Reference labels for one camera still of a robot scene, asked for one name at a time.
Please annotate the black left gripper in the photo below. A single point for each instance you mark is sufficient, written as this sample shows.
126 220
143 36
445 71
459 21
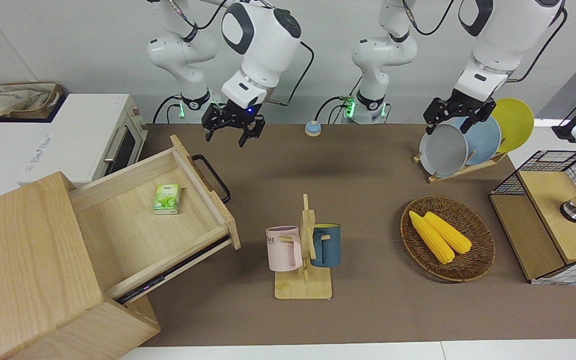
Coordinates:
463 105

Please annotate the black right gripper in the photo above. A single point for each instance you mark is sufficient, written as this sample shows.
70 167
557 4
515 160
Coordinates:
235 117

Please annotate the wooden drawer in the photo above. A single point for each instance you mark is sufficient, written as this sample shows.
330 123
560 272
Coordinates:
133 235

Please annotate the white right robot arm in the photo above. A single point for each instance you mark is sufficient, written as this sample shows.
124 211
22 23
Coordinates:
263 45

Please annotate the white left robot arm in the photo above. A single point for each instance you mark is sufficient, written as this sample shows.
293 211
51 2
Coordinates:
498 40

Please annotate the light blue plate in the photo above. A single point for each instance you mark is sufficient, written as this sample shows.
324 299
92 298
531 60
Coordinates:
485 142

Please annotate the grey plate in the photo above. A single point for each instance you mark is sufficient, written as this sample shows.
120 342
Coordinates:
443 152

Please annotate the wooden plate rack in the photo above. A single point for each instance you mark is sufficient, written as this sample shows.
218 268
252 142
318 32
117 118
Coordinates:
460 172

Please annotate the yellow plate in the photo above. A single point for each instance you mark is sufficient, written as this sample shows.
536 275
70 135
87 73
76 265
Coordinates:
515 122

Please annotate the small blue round bell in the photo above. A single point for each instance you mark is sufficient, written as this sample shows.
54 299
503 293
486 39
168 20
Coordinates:
313 130

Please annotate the green tissue pack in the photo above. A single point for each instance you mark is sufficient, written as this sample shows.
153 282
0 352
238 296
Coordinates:
166 199

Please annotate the yellow corn cob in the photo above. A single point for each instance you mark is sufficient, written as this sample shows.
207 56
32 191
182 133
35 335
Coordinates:
430 240
450 235

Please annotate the pink mug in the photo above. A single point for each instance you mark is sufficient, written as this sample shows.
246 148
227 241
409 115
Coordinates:
280 250

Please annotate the brown wicker basket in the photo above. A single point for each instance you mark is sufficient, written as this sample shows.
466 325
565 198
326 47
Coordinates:
473 260

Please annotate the dark blue mug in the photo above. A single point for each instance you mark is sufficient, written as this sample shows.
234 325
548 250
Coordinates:
330 247

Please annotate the wooden mug tree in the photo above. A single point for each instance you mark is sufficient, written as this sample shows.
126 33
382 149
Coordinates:
303 287

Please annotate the white toaster oven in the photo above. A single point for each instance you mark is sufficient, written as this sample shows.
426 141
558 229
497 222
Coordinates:
43 145

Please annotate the beige cloth bag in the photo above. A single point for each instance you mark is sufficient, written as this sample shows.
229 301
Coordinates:
13 97

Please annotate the light wooden cabinet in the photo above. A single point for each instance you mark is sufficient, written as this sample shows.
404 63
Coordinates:
18 260

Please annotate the black drawer slide rail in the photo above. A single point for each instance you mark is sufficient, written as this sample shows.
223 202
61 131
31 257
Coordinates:
135 292

